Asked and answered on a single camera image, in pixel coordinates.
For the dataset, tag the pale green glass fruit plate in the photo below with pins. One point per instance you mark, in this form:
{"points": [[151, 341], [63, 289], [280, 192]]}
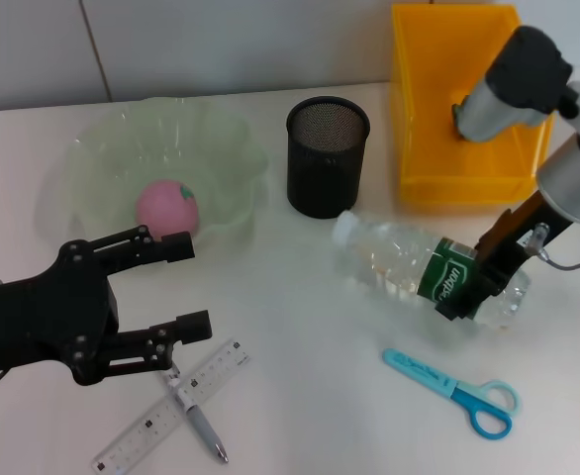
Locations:
{"points": [[122, 148]]}

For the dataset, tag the yellow plastic storage bin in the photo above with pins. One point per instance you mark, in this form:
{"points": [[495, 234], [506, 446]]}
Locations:
{"points": [[433, 99]]}

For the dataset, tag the blue scissors with sheath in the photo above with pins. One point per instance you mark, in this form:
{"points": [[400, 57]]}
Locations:
{"points": [[418, 371]]}

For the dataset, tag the black mesh pen holder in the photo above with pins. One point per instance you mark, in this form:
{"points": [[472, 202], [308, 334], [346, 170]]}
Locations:
{"points": [[324, 168]]}

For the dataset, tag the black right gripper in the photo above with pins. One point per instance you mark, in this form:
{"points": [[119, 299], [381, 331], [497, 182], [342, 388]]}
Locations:
{"points": [[517, 237]]}

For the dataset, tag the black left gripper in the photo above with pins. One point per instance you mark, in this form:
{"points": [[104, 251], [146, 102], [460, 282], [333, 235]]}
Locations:
{"points": [[42, 321]]}

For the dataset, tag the pink toy peach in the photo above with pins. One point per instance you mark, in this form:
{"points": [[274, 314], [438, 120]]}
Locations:
{"points": [[166, 208]]}

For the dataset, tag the clear water bottle green label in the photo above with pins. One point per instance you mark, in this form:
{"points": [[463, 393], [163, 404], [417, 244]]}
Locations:
{"points": [[394, 257]]}

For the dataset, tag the clear grey ballpoint pen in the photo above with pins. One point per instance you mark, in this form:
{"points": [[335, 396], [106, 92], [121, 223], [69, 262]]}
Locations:
{"points": [[203, 425]]}

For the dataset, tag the green plastic wrapper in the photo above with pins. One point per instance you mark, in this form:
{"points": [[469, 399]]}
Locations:
{"points": [[455, 114]]}

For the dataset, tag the clear plastic ruler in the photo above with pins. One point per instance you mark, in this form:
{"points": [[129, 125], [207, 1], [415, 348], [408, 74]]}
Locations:
{"points": [[136, 435]]}

